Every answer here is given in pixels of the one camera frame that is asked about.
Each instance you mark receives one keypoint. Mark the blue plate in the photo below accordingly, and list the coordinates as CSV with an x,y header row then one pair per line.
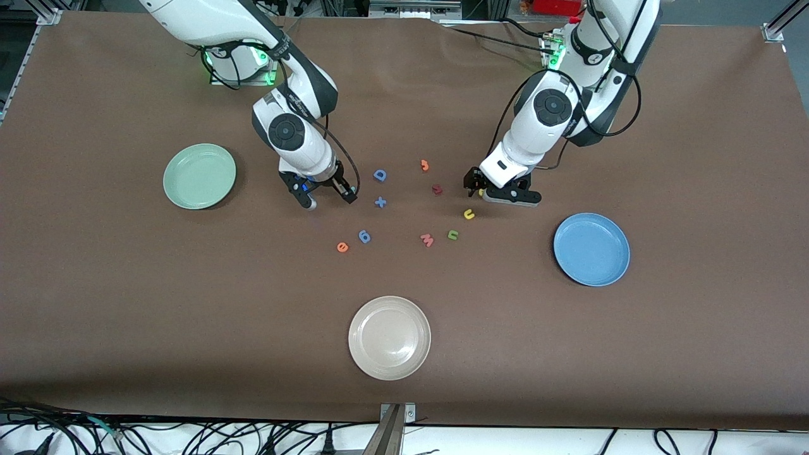
x,y
591,249

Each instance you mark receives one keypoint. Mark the beige plate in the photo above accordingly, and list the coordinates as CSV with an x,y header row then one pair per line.
x,y
389,338

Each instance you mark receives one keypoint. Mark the green plate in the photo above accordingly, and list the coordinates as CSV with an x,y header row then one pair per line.
x,y
199,177

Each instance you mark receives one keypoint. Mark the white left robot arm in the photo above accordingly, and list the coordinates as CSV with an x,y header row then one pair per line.
x,y
550,107

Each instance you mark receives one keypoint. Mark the metal equipment box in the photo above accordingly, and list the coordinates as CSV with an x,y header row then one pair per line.
x,y
411,7

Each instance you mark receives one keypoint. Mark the red box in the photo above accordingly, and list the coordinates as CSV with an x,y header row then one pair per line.
x,y
556,6

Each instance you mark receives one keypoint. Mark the aluminium frame profile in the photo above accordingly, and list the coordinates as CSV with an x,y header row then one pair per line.
x,y
772,30
49,14

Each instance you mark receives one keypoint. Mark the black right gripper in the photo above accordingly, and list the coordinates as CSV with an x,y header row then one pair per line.
x,y
337,182

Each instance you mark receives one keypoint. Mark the blue foam number 6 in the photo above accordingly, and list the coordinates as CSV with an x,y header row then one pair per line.
x,y
364,237

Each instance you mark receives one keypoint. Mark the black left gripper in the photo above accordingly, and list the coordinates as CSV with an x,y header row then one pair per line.
x,y
472,179

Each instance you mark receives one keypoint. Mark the blue foam letter D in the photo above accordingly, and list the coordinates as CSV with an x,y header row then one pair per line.
x,y
378,175

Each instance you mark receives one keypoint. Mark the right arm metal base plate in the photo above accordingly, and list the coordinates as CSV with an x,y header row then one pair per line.
x,y
253,81

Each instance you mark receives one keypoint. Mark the pink foam letter w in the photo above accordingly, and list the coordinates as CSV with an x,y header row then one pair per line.
x,y
427,241

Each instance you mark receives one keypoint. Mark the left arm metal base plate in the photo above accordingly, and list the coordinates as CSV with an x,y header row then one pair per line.
x,y
548,44

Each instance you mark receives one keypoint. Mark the metal table bracket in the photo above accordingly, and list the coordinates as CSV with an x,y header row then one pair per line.
x,y
395,430

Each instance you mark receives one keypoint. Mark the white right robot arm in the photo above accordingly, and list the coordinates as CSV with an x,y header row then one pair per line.
x,y
291,133

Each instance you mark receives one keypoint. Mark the brown table cover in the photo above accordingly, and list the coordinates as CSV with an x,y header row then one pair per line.
x,y
189,316

